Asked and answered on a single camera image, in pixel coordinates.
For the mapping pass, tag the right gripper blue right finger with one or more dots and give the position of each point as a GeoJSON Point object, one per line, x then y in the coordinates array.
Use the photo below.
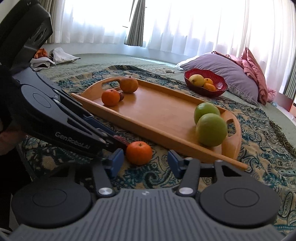
{"type": "Point", "coordinates": [189, 170]}

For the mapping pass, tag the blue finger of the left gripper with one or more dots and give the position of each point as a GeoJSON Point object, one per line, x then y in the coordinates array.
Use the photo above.
{"type": "Point", "coordinates": [69, 103]}
{"type": "Point", "coordinates": [106, 132]}

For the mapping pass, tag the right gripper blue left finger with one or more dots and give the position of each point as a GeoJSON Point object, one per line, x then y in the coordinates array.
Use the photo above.
{"type": "Point", "coordinates": [104, 171]}

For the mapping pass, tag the red date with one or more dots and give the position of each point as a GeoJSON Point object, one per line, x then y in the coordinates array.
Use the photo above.
{"type": "Point", "coordinates": [121, 139]}
{"type": "Point", "coordinates": [121, 94]}

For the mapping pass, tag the small tangerine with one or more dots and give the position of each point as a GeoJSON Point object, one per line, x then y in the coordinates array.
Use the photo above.
{"type": "Point", "coordinates": [138, 153]}

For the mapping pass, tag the bright orange mandarin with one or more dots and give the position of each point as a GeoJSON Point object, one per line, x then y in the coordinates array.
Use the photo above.
{"type": "Point", "coordinates": [110, 97]}

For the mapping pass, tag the green apple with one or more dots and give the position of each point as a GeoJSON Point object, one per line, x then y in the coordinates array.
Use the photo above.
{"type": "Point", "coordinates": [204, 108]}
{"type": "Point", "coordinates": [211, 130]}

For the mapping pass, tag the large dull brown orange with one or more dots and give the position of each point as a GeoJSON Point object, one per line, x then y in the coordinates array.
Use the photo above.
{"type": "Point", "coordinates": [128, 84]}

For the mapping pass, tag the crumpled white paper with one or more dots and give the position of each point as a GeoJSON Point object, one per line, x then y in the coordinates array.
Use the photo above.
{"type": "Point", "coordinates": [41, 63]}

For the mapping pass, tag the wooden serving tray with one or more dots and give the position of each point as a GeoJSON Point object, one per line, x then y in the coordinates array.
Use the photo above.
{"type": "Point", "coordinates": [163, 116]}

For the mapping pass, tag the white plastic bag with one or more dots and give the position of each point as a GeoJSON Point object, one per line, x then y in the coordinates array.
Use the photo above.
{"type": "Point", "coordinates": [59, 56]}

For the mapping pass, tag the front orange in bowl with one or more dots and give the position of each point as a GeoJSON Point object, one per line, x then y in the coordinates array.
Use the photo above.
{"type": "Point", "coordinates": [209, 87]}

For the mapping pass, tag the orange in bowl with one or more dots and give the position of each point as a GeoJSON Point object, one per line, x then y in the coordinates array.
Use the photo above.
{"type": "Point", "coordinates": [209, 87]}
{"type": "Point", "coordinates": [208, 80]}

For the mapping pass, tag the yellow mango in bowl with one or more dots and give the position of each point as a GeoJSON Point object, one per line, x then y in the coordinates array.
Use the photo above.
{"type": "Point", "coordinates": [197, 80]}

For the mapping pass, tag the back orange in bowl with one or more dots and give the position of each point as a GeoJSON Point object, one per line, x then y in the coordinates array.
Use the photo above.
{"type": "Point", "coordinates": [208, 80]}

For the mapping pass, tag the red fruit bowl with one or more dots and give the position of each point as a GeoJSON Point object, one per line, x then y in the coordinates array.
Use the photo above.
{"type": "Point", "coordinates": [219, 83]}

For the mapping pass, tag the green curtain left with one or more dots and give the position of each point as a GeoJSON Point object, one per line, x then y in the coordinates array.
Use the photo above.
{"type": "Point", "coordinates": [135, 32]}

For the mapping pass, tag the green curtain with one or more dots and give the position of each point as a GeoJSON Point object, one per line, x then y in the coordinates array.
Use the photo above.
{"type": "Point", "coordinates": [135, 32]}
{"type": "Point", "coordinates": [290, 87]}

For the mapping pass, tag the blue paisley patterned throw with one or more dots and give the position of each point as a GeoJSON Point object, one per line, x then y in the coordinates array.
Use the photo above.
{"type": "Point", "coordinates": [269, 155]}

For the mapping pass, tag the purple pillow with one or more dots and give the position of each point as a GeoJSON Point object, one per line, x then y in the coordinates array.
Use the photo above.
{"type": "Point", "coordinates": [238, 82]}

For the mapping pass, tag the pink blanket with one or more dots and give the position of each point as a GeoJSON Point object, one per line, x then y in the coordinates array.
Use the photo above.
{"type": "Point", "coordinates": [253, 70]}

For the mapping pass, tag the green quilted bedspread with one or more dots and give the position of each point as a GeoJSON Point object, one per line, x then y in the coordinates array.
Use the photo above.
{"type": "Point", "coordinates": [96, 62]}

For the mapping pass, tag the white sheer curtain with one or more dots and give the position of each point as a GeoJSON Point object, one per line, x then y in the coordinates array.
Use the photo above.
{"type": "Point", "coordinates": [177, 30]}

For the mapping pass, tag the green curtain right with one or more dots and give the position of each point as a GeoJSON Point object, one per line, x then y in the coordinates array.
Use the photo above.
{"type": "Point", "coordinates": [290, 87]}

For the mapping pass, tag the red wooden bed frame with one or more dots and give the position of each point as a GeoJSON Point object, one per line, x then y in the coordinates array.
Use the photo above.
{"type": "Point", "coordinates": [283, 101]}

